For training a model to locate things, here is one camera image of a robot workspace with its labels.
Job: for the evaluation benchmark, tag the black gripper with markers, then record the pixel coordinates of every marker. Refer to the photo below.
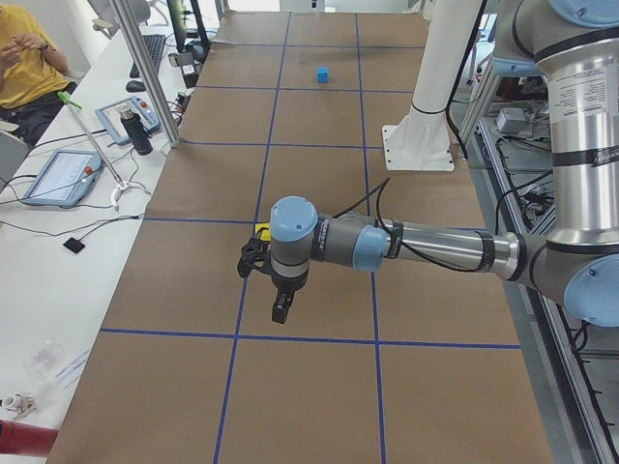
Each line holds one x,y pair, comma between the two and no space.
285,285

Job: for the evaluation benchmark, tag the blue cube block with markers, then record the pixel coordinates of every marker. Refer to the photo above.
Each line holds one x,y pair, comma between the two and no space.
322,75

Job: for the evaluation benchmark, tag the small black square pad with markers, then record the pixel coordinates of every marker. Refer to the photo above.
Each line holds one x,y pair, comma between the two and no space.
74,245

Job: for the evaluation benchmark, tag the teach pendant tablet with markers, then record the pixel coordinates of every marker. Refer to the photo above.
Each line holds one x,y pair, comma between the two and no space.
115,118
67,176

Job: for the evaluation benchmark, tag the far teach pendant tablet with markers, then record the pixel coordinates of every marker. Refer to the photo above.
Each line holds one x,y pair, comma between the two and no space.
115,118

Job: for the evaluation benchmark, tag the white camera mast pedestal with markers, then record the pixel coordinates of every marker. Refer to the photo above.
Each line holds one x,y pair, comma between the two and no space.
421,140

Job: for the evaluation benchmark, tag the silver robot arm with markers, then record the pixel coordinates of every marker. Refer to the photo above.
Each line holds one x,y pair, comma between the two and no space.
575,44

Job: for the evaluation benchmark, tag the black water bottle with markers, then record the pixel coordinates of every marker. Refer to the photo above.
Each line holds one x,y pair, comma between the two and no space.
135,130

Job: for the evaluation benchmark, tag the black keyboard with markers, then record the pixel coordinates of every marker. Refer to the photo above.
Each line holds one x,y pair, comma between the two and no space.
155,45

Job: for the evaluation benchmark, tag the person in yellow shirt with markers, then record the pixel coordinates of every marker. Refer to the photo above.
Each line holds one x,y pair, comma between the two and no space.
33,73

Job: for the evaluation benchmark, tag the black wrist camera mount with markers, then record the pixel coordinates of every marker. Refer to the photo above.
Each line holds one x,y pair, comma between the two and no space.
255,256

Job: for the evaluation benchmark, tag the yellow cube block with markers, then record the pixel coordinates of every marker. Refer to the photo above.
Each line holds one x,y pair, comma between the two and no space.
262,232

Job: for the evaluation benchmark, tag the black computer mouse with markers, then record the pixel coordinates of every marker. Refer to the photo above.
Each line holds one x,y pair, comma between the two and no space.
135,86

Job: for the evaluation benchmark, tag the near teach pendant tablet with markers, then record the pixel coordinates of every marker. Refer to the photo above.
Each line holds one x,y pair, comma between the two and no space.
67,176

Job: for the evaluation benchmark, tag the aluminium frame post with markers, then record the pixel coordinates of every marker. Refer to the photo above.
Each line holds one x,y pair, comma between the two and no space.
138,50

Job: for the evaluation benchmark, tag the red cylinder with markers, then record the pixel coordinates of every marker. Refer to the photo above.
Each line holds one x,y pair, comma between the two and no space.
26,440

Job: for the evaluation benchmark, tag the green tipped grabber stick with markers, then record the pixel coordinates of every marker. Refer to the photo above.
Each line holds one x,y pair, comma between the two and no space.
121,184

